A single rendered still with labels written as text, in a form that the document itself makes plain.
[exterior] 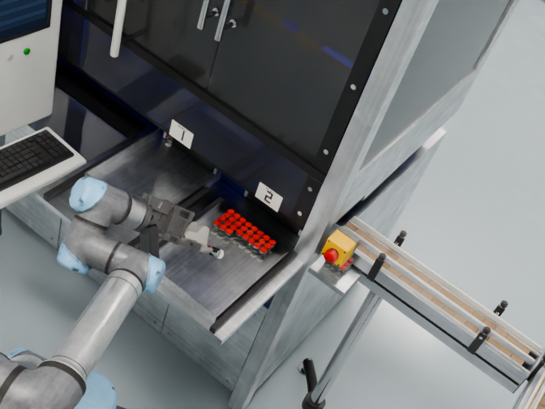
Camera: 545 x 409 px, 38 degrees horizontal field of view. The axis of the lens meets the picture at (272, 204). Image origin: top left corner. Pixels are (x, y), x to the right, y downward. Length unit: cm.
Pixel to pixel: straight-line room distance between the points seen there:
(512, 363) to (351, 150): 77
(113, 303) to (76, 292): 168
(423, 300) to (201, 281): 65
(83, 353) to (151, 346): 165
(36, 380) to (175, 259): 91
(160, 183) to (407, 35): 96
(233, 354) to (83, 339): 138
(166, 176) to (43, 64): 51
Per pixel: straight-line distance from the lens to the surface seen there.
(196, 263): 226
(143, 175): 246
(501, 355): 237
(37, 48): 251
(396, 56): 190
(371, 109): 198
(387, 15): 188
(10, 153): 255
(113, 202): 168
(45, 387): 143
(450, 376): 351
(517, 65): 571
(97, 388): 183
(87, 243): 168
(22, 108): 262
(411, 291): 237
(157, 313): 300
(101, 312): 155
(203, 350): 294
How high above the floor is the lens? 258
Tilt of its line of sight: 43 degrees down
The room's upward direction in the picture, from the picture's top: 21 degrees clockwise
